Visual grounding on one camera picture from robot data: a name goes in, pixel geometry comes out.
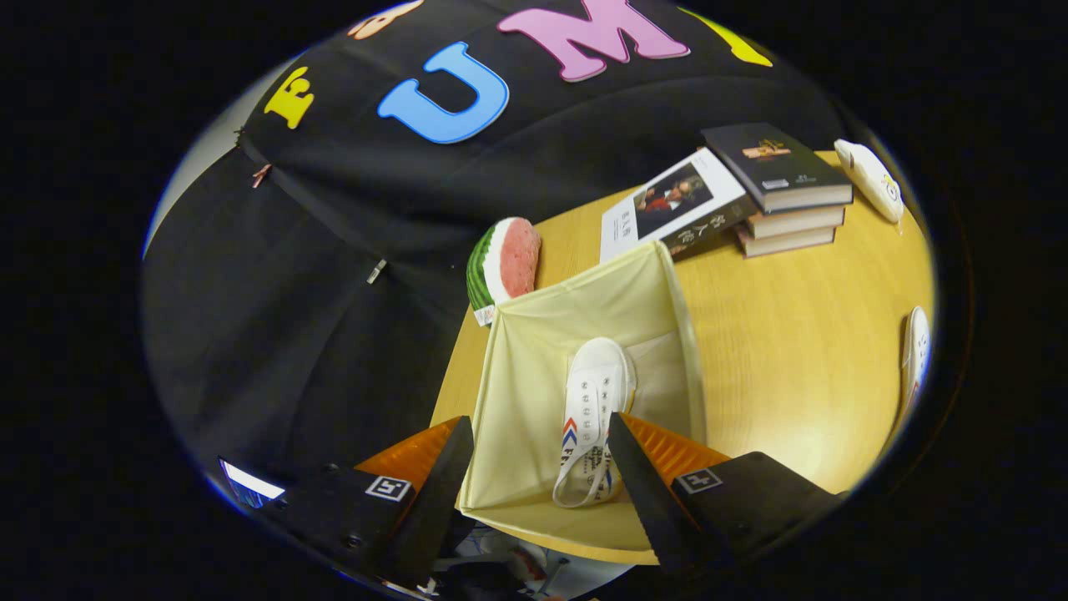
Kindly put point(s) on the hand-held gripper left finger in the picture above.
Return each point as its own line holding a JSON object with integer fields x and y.
{"x": 442, "y": 501}

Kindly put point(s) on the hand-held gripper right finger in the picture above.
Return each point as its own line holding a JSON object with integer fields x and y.
{"x": 647, "y": 501}

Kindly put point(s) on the white canvas shoe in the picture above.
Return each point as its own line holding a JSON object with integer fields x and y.
{"x": 916, "y": 351}
{"x": 596, "y": 376}

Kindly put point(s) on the beige fabric storage box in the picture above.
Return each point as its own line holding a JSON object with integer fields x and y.
{"x": 534, "y": 376}

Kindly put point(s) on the silver cloth clip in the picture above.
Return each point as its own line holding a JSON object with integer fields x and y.
{"x": 377, "y": 271}

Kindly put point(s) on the watermelon slice plush toy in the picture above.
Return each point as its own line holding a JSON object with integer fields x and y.
{"x": 517, "y": 259}

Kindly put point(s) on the white portrait cover book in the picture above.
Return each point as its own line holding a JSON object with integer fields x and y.
{"x": 659, "y": 209}

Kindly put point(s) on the brown cover book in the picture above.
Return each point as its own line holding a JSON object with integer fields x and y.
{"x": 788, "y": 240}
{"x": 797, "y": 221}

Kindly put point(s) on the black cover book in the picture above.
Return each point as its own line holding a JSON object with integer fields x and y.
{"x": 768, "y": 163}

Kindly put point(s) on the red cloth clip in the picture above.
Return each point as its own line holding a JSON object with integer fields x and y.
{"x": 261, "y": 175}

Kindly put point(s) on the white plush pouch with eyes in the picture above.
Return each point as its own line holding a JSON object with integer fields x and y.
{"x": 868, "y": 175}

